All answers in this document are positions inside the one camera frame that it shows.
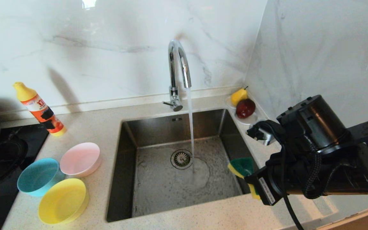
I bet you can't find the yellow plastic bowl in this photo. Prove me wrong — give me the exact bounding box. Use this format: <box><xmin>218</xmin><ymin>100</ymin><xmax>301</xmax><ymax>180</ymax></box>
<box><xmin>38</xmin><ymin>178</ymin><xmax>89</xmax><ymax>225</ymax></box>

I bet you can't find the blue plastic bowl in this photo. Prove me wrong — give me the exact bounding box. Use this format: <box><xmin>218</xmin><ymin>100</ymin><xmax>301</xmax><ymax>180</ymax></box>
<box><xmin>17</xmin><ymin>158</ymin><xmax>65</xmax><ymax>197</ymax></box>

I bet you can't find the metal sink drain strainer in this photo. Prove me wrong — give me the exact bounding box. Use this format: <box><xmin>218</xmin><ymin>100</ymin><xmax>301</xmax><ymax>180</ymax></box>
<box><xmin>171</xmin><ymin>149</ymin><xmax>194</xmax><ymax>170</ymax></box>

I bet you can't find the orange dish soap bottle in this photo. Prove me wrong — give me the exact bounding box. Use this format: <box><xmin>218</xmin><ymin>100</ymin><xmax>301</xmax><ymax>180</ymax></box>
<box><xmin>13</xmin><ymin>82</ymin><xmax>67</xmax><ymax>137</ymax></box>

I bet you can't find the stainless steel sink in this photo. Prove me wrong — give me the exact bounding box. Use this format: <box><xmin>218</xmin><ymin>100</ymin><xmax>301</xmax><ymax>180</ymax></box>
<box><xmin>106</xmin><ymin>109</ymin><xmax>261</xmax><ymax>222</ymax></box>

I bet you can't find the chrome gooseneck faucet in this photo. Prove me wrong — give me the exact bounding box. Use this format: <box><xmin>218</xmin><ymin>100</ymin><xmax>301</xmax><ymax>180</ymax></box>
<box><xmin>163</xmin><ymin>40</ymin><xmax>192</xmax><ymax>112</ymax></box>

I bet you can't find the red apple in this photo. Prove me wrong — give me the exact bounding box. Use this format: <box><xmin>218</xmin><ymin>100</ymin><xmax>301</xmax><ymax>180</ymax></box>
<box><xmin>235</xmin><ymin>98</ymin><xmax>256</xmax><ymax>119</ymax></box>

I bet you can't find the pink plastic bowl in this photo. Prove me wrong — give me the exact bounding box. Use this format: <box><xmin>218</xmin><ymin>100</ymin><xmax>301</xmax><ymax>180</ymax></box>
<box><xmin>59</xmin><ymin>142</ymin><xmax>102</xmax><ymax>178</ymax></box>

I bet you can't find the small white dish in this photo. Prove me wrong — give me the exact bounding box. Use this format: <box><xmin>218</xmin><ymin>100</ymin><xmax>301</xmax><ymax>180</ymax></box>
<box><xmin>225</xmin><ymin>95</ymin><xmax>258</xmax><ymax>126</ymax></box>

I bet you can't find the green and yellow sponge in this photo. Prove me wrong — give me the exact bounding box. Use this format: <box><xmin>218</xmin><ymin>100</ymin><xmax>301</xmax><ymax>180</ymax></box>
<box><xmin>228</xmin><ymin>157</ymin><xmax>262</xmax><ymax>200</ymax></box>

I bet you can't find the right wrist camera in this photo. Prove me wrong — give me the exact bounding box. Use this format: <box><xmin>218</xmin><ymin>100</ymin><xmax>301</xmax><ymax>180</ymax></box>
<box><xmin>247</xmin><ymin>120</ymin><xmax>276</xmax><ymax>146</ymax></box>

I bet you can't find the yellow pear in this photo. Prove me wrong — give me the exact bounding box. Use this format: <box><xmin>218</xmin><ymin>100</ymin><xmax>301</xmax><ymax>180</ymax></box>
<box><xmin>230</xmin><ymin>86</ymin><xmax>249</xmax><ymax>106</ymax></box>

